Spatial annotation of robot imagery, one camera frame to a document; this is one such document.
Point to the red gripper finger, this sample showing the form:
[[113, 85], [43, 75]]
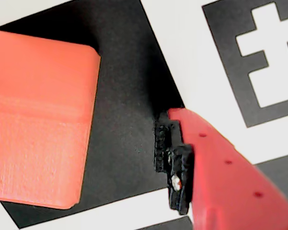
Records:
[[225, 187]]

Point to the orange cube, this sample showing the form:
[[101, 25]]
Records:
[[38, 119]]

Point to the black white marker mat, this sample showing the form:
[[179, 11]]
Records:
[[230, 72]]

